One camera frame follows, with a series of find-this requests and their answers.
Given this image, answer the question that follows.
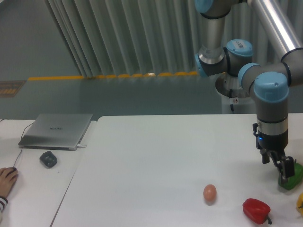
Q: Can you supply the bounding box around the yellow bell pepper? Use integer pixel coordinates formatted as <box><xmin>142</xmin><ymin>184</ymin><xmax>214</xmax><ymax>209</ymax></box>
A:
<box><xmin>296</xmin><ymin>193</ymin><xmax>303</xmax><ymax>216</ymax></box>

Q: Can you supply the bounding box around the grey corrugated curtain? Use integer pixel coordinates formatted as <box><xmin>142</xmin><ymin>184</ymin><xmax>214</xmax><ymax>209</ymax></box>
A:
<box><xmin>44</xmin><ymin>0</ymin><xmax>303</xmax><ymax>78</ymax></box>

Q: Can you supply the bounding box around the green bell pepper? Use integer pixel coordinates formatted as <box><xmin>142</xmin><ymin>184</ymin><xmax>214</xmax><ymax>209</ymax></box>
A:
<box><xmin>278</xmin><ymin>161</ymin><xmax>303</xmax><ymax>190</ymax></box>

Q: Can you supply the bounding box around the person's hand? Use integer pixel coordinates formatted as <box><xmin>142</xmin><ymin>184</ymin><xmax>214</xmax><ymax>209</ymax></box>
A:
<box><xmin>0</xmin><ymin>167</ymin><xmax>18</xmax><ymax>198</ymax></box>

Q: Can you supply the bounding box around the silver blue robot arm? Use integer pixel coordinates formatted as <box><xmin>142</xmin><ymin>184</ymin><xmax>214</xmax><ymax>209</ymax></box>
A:
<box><xmin>195</xmin><ymin>0</ymin><xmax>303</xmax><ymax>184</ymax></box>

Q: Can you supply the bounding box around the black mouse cable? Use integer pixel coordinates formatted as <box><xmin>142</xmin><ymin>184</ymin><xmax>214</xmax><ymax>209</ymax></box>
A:
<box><xmin>13</xmin><ymin>120</ymin><xmax>36</xmax><ymax>168</ymax></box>

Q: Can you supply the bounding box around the red bell pepper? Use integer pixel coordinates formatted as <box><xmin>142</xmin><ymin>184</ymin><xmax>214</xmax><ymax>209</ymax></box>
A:
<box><xmin>242</xmin><ymin>198</ymin><xmax>272</xmax><ymax>225</ymax></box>

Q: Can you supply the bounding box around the small black device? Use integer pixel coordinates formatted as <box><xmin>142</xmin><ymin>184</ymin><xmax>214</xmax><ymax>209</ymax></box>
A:
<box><xmin>39</xmin><ymin>151</ymin><xmax>57</xmax><ymax>168</ymax></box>

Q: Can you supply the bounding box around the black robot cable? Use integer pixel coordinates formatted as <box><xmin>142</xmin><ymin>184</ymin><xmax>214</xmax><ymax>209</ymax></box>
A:
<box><xmin>228</xmin><ymin>88</ymin><xmax>235</xmax><ymax>113</ymax></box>

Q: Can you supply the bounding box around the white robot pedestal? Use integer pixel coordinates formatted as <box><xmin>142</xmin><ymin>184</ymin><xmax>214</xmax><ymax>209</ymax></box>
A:
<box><xmin>215</xmin><ymin>73</ymin><xmax>256</xmax><ymax>114</ymax></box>

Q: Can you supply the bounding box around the striped sleeve forearm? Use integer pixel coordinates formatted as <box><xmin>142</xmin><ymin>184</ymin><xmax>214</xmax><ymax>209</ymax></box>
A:
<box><xmin>0</xmin><ymin>196</ymin><xmax>8</xmax><ymax>220</ymax></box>

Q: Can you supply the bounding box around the brown egg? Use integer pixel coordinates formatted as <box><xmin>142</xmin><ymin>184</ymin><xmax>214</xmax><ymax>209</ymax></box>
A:
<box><xmin>203</xmin><ymin>184</ymin><xmax>217</xmax><ymax>202</ymax></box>

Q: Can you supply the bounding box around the silver laptop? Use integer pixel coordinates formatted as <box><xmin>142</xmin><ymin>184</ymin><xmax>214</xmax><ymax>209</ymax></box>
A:
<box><xmin>18</xmin><ymin>113</ymin><xmax>93</xmax><ymax>151</ymax></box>

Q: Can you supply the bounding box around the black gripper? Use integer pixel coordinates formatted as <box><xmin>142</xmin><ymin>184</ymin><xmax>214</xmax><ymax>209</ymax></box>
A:
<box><xmin>252</xmin><ymin>122</ymin><xmax>295</xmax><ymax>184</ymax></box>

